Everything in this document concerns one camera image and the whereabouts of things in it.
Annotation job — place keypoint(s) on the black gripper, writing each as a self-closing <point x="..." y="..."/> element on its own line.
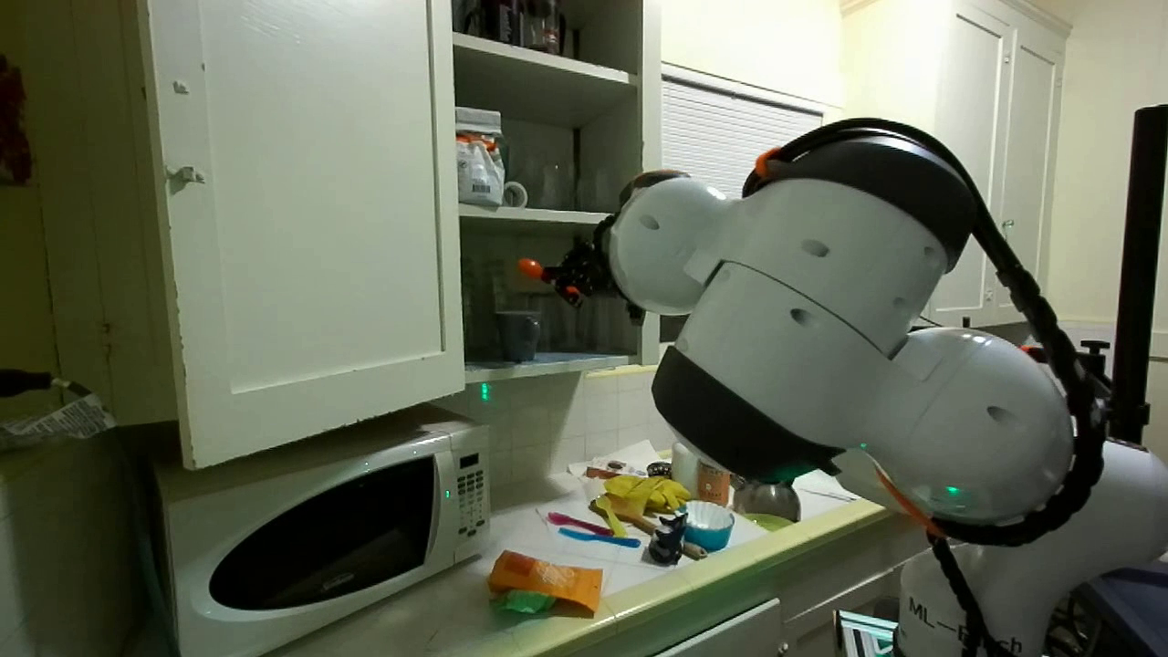
<point x="590" y="271"/>

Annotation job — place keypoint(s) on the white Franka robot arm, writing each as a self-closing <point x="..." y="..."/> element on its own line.
<point x="824" y="340"/>

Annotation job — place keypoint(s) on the pink plastic spoon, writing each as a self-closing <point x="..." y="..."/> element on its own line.
<point x="579" y="523"/>

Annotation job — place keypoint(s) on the open cream cabinet door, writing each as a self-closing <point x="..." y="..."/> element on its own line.
<point x="316" y="221"/>

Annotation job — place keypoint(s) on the blue plastic spoon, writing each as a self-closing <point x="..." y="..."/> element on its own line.
<point x="597" y="537"/>

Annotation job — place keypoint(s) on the grey mug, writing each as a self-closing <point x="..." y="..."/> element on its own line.
<point x="517" y="333"/>

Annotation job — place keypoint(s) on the white printed mug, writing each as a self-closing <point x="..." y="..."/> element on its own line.
<point x="478" y="166"/>

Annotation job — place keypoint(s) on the coffee print paper sheet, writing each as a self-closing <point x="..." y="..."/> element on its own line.
<point x="614" y="462"/>

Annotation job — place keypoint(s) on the white window blind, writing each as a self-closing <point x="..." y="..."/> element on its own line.
<point x="717" y="134"/>

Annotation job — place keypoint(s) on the white soap bottle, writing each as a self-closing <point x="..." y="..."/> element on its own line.
<point x="685" y="471"/>

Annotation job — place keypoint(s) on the yellow rubber gloves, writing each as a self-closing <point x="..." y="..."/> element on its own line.
<point x="642" y="493"/>

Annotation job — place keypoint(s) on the wooden spatula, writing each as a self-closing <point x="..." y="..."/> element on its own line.
<point x="635" y="523"/>

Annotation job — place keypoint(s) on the dark jars row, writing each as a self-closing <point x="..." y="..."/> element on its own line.
<point x="512" y="25"/>

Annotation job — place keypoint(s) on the orange soap bottle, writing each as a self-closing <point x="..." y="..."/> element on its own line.
<point x="717" y="486"/>

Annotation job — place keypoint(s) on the black binder clip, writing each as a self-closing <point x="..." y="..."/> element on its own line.
<point x="666" y="542"/>

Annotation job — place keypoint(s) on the blue bowl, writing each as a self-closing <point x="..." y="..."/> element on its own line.
<point x="708" y="527"/>

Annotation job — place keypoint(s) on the orange sponge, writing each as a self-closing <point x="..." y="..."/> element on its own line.
<point x="547" y="576"/>

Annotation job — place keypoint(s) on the green sponge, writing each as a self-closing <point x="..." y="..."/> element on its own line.
<point x="519" y="603"/>

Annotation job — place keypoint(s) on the white microwave oven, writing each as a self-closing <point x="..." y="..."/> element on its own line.
<point x="316" y="548"/>

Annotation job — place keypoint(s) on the tall cream cabinets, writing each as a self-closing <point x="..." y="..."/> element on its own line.
<point x="998" y="110"/>

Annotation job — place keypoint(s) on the black stand pole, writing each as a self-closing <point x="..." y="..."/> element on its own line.
<point x="1137" y="270"/>

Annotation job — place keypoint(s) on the cream wall cabinet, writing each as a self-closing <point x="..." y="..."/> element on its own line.
<point x="547" y="78"/>

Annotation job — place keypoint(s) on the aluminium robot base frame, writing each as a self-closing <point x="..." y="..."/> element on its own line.
<point x="866" y="636"/>

